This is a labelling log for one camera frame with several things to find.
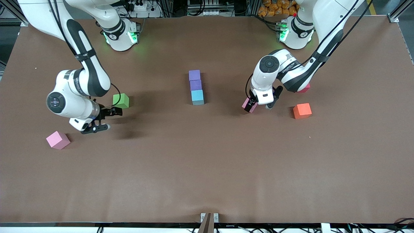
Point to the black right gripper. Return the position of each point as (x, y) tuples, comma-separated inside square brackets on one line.
[(104, 113)]

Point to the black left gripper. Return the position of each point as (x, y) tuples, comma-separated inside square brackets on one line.
[(251, 100)]

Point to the pink foam block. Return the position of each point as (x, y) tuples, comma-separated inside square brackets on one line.
[(245, 102), (57, 140)]

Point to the green foam block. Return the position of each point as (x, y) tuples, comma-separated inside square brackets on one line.
[(122, 100)]

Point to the light blue foam block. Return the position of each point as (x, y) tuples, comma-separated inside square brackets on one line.
[(197, 97)]

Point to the purple foam block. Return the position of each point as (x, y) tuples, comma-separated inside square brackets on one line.
[(196, 85), (194, 75)]

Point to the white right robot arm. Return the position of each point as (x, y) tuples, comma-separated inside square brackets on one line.
[(71, 110)]

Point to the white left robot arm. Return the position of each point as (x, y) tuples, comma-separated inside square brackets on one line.
[(268, 77)]

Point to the orange foam block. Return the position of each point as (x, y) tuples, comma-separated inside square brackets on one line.
[(302, 110)]

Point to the red foam block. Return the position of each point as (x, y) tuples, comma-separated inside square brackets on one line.
[(306, 89)]

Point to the brown paper table cover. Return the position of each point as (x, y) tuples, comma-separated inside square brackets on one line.
[(207, 178)]

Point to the orange snack bags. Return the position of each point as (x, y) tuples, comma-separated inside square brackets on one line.
[(275, 8)]

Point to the white power strip with plugs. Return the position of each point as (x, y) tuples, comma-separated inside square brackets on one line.
[(139, 7)]

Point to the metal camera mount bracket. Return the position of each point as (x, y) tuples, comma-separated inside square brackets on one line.
[(209, 223)]

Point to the aluminium frame post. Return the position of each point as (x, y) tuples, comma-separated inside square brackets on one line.
[(398, 13), (19, 16)]

